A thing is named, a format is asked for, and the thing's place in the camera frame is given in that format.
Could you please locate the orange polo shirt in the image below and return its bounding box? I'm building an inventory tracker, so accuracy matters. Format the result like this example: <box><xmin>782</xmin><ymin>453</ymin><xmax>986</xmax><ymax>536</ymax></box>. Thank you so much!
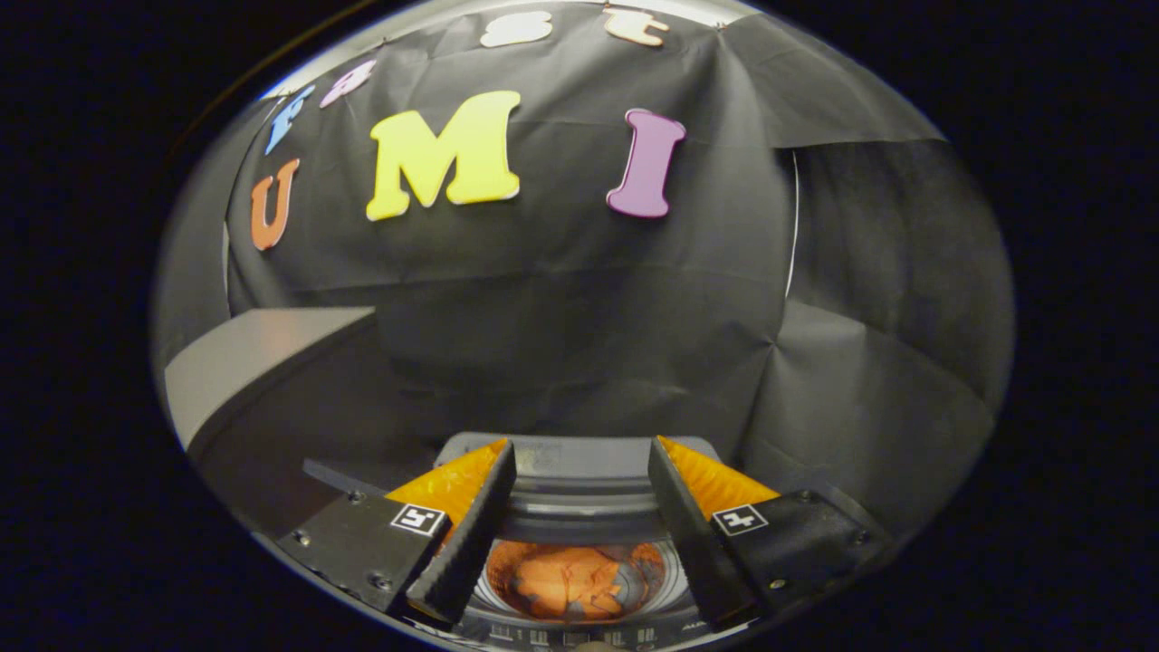
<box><xmin>489</xmin><ymin>542</ymin><xmax>666</xmax><ymax>621</ymax></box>

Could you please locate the grey washing machine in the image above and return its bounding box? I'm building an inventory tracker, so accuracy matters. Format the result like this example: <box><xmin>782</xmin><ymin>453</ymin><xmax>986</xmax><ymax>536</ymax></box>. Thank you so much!
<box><xmin>435</xmin><ymin>433</ymin><xmax>725</xmax><ymax>649</ymax></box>

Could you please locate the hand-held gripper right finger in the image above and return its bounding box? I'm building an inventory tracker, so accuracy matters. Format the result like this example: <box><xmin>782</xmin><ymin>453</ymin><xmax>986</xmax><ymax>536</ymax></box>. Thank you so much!
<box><xmin>647</xmin><ymin>436</ymin><xmax>893</xmax><ymax>630</ymax></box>

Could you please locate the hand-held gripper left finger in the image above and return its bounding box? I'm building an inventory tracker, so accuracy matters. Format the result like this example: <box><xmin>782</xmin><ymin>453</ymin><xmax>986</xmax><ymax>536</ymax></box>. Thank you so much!
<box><xmin>276</xmin><ymin>438</ymin><xmax>517</xmax><ymax>624</ymax></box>

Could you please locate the dark beige cabinet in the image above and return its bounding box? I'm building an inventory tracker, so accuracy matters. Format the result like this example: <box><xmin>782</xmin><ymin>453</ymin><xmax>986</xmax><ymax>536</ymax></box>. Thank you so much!
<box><xmin>163</xmin><ymin>306</ymin><xmax>454</xmax><ymax>544</ymax></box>

